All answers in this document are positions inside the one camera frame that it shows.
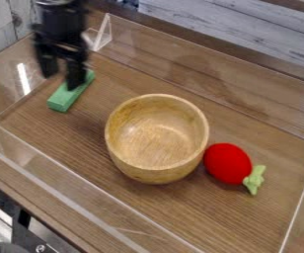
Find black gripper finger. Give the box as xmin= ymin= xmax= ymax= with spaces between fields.
xmin=65 ymin=56 xmax=87 ymax=91
xmin=36 ymin=45 xmax=57 ymax=78

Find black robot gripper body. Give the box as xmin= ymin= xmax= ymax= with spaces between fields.
xmin=32 ymin=0 xmax=87 ymax=61

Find green rectangular block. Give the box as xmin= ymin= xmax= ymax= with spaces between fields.
xmin=47 ymin=70 xmax=95 ymax=113

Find brown wooden bowl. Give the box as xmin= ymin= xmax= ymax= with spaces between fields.
xmin=104 ymin=94 xmax=210 ymax=185

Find clear acrylic tray walls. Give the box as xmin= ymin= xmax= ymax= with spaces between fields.
xmin=0 ymin=13 xmax=304 ymax=253

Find red plush strawberry toy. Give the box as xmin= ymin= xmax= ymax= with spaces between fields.
xmin=203 ymin=143 xmax=266 ymax=196

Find clear acrylic corner bracket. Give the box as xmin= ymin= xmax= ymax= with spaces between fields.
xmin=81 ymin=14 xmax=112 ymax=51

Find black table leg bracket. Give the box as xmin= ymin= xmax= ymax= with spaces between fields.
xmin=10 ymin=207 xmax=67 ymax=253

